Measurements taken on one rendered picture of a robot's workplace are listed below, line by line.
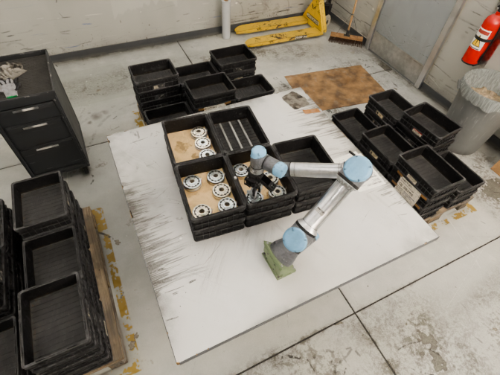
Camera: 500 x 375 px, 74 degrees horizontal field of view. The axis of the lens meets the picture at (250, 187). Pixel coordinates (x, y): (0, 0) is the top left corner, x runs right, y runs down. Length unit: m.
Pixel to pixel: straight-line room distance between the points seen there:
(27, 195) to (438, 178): 2.96
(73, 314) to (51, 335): 0.13
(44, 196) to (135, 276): 0.83
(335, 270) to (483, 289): 1.52
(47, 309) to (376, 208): 1.96
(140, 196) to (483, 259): 2.67
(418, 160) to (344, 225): 1.12
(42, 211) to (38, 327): 0.76
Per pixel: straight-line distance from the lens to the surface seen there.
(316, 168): 1.68
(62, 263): 2.42
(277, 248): 1.71
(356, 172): 1.49
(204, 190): 1.93
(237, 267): 1.82
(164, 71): 3.52
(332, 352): 2.49
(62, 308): 2.16
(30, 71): 3.11
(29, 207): 2.62
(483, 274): 3.23
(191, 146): 2.18
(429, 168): 2.96
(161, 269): 1.85
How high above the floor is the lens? 2.35
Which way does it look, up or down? 51 degrees down
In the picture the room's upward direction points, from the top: 5 degrees clockwise
